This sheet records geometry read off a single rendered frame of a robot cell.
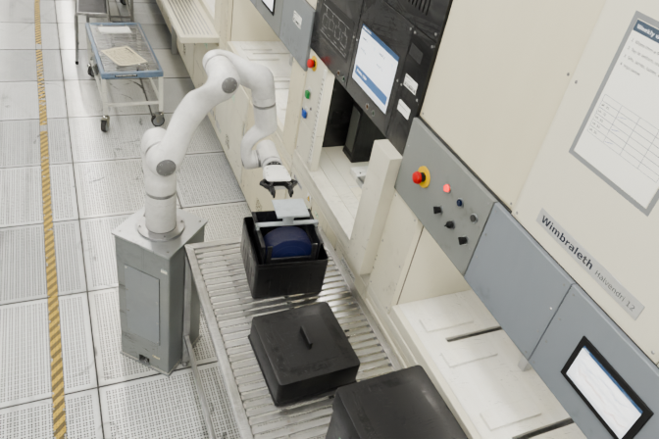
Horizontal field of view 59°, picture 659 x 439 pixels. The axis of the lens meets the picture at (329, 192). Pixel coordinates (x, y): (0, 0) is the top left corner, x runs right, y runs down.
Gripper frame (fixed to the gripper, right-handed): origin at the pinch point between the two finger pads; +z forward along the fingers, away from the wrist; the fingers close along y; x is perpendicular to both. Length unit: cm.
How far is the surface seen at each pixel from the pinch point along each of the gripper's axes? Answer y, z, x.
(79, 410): 78, 11, -107
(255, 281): 13.0, 25.7, -20.9
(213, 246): 23.5, -4.8, -30.6
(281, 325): 8, 48, -19
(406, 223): -31, 40, 17
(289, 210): 0.8, 14.2, 2.8
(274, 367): 15, 64, -20
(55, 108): 103, -252, -109
